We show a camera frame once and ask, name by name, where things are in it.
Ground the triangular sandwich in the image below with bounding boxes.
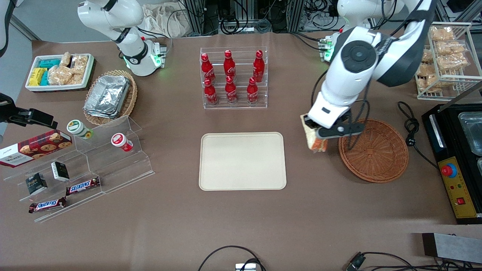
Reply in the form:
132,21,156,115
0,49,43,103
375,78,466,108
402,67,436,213
300,114,328,152

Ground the round brown wicker basket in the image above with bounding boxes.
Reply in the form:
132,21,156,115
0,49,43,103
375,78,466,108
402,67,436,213
338,118,409,184

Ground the beige plastic tray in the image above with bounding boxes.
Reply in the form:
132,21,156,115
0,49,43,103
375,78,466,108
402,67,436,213
199,132,287,191

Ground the oval light wicker basket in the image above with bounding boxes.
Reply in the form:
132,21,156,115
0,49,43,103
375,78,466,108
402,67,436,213
83,70,138,126

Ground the white rectangular snack tray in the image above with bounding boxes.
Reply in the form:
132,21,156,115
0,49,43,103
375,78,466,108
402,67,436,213
25,53,95,92

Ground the red cola bottle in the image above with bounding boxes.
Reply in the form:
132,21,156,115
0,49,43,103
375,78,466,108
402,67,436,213
253,50,265,83
225,76,238,104
204,78,218,105
201,53,216,84
247,77,259,105
224,50,236,79

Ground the clear acrylic bottle rack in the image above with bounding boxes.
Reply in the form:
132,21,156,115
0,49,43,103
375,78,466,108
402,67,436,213
200,47,268,110

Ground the steel pan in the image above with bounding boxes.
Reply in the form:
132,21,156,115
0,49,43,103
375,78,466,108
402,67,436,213
458,112,482,157

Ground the black machine with red button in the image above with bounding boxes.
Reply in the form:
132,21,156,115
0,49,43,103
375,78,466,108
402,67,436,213
422,102,482,225

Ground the beige cloth bag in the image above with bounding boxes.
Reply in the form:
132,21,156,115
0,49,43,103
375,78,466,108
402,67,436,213
141,3,189,38

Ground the grey metal bar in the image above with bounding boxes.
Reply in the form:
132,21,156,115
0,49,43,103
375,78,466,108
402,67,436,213
422,233,482,264

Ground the red lid yogurt cup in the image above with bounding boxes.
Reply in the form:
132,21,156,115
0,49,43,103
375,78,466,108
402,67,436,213
111,133,133,152

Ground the clear acrylic step display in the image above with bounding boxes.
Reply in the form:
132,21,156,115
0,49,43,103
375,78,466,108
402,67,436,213
4,115,155,223

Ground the silver foil container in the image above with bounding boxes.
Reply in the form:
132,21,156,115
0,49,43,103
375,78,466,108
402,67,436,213
84,108,123,120
84,75,130,114

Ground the green lid yogurt cup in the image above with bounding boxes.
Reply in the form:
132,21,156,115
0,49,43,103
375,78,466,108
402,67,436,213
67,119,93,140

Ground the snickers chocolate bar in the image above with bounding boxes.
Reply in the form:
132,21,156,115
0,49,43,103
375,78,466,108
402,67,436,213
66,177,101,196
29,197,67,214

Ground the small black carton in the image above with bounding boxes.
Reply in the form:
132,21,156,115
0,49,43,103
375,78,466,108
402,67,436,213
25,173,48,195
51,161,70,182

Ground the yellow snack packet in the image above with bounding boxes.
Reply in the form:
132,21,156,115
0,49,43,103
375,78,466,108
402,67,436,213
29,68,48,87

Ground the red tartan cookie box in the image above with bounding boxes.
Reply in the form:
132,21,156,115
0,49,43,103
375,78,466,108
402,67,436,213
0,129,73,168

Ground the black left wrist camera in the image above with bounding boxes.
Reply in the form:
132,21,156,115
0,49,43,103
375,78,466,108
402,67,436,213
316,120,365,140

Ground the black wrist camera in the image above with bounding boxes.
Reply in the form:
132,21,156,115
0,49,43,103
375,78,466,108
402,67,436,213
0,92,58,129
316,120,365,140

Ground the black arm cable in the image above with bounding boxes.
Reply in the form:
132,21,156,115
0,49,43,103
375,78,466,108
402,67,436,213
311,68,372,152

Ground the black power cable with plug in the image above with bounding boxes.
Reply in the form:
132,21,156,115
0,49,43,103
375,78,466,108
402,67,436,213
397,101,439,169

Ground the aluminium frame post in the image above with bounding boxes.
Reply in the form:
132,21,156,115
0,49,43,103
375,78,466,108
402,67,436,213
184,0,206,35
288,0,304,33

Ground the white wire rack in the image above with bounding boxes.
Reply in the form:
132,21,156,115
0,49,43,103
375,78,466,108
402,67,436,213
414,21,482,101

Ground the black cable with connector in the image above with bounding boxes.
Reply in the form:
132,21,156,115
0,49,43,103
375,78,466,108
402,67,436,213
346,251,482,271

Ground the black looped cable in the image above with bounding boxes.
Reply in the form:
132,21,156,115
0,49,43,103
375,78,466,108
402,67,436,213
198,245,267,271

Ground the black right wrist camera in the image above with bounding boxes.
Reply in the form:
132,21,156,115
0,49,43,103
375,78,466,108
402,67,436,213
0,92,58,129

